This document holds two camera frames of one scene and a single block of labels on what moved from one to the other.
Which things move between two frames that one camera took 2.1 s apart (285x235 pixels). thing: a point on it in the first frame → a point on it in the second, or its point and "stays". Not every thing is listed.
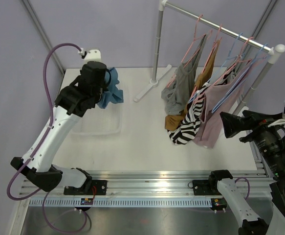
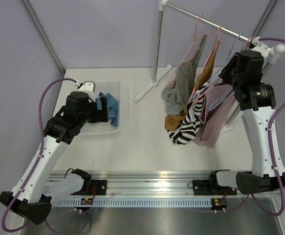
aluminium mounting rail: (256, 183) stays
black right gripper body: (271, 143) → (229, 75)
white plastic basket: (100, 122) stays
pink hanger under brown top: (216, 40) stays
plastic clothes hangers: (219, 68) stays
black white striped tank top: (190, 122) stays
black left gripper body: (99, 93) → (91, 115)
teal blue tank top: (113, 95) → (113, 109)
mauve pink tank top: (217, 101) stays
